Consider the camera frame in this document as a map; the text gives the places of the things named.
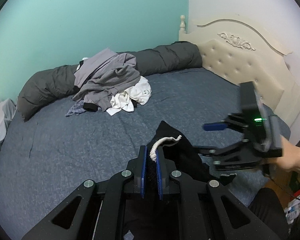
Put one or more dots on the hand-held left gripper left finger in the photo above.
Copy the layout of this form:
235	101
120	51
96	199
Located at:
144	172

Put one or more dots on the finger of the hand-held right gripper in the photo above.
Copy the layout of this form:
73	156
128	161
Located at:
220	152
215	126

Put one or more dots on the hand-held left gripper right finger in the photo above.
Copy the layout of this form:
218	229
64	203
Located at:
160	172

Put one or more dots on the black sweater with white trim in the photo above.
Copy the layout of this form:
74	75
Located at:
180	142

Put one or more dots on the person's right hand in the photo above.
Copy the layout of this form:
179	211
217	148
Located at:
295	158

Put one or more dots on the person's black trouser leg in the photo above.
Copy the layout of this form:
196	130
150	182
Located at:
267	212

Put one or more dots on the cream tufted headboard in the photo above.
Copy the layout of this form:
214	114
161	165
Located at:
240	62

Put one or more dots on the bed with blue-grey sheet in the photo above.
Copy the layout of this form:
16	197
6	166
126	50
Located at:
77	142

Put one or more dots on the white t-shirt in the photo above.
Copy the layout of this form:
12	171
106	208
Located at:
140	92

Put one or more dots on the dark grey rolled duvet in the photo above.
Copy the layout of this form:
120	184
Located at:
165	55

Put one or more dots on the blue-grey striped cloth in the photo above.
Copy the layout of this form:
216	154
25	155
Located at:
75	110

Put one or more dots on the grey sweatshirt with black cuff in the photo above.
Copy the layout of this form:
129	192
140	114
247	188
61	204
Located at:
115	80

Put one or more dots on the pale grey crumpled cloth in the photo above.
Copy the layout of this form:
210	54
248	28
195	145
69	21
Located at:
0	122

